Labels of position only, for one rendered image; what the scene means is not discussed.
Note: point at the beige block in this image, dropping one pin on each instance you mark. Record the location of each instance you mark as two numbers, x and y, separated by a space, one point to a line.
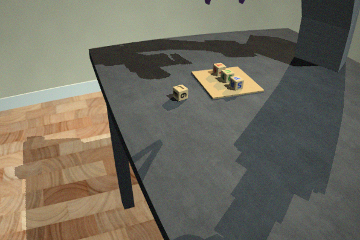
217 67
236 83
180 92
226 74

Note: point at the tan square mat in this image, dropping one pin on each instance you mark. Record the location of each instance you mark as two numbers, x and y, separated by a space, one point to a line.
217 88

